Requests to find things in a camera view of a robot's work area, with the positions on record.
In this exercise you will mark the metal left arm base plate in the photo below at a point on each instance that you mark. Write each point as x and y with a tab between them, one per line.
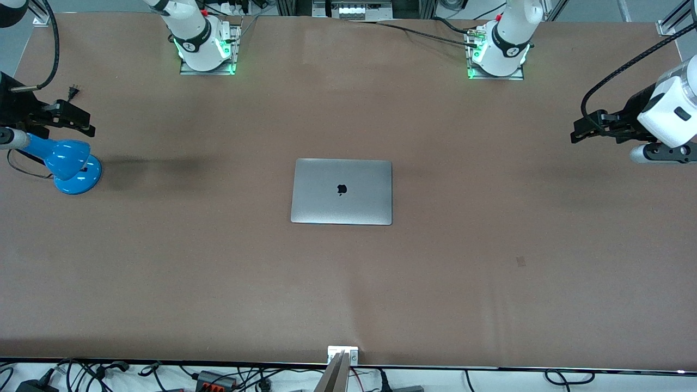
520	73

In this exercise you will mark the white power strip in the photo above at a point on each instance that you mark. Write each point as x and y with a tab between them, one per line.
235	6

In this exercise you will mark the brown table cover sheet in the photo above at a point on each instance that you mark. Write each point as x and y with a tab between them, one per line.
348	283

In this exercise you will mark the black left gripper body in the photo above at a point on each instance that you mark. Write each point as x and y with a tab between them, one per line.
635	109

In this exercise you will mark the aluminium camera mount bar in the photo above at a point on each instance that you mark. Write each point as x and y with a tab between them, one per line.
333	378

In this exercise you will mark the grey control box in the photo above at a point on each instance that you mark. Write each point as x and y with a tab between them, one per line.
353	8

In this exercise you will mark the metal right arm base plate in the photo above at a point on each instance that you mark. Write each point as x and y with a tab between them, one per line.
237	49

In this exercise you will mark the black power adapter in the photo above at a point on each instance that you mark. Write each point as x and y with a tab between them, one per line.
35	386

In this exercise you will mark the grey power brick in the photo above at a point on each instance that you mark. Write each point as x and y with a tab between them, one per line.
408	389

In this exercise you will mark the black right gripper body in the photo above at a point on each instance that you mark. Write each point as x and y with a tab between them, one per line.
16	107

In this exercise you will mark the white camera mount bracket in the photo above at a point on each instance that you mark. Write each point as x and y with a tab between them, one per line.
333	351

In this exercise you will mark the black box orange terminals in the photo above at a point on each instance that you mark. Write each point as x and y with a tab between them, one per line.
215	379

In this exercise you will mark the grey laptop computer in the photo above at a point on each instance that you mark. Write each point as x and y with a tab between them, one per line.
341	191

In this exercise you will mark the aluminium frame corner post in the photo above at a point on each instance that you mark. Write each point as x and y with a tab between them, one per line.
672	22
38	19

